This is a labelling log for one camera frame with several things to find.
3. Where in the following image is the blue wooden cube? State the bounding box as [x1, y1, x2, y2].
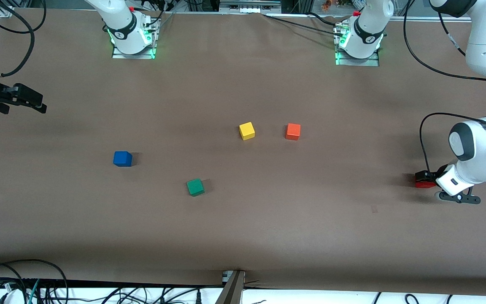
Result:
[113, 151, 133, 167]

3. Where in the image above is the brown table cover sheet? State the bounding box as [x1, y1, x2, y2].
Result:
[0, 8, 486, 296]

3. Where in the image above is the yellow wooden cube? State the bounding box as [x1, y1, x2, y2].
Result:
[239, 122, 256, 141]

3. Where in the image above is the green wooden cube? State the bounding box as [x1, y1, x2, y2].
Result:
[186, 178, 205, 197]

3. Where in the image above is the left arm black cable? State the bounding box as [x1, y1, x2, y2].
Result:
[403, 0, 486, 174]

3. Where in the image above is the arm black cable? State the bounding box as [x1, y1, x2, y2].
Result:
[0, 0, 48, 79]
[403, 0, 486, 174]

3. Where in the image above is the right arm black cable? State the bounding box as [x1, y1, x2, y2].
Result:
[0, 0, 48, 79]

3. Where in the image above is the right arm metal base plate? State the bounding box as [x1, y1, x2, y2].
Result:
[111, 17, 159, 60]

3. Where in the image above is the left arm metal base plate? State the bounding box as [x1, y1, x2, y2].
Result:
[335, 23, 381, 67]

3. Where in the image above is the black looped cable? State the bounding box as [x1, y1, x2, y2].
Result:
[0, 259, 70, 304]

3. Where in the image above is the black cable bundle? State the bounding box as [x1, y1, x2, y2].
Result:
[148, 0, 177, 27]

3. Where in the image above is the teal cable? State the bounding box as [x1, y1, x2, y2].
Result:
[27, 279, 41, 304]

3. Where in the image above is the long black base cable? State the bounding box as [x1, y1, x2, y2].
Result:
[262, 14, 347, 36]

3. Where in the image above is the aluminium frame profile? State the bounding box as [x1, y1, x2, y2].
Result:
[219, 0, 282, 14]

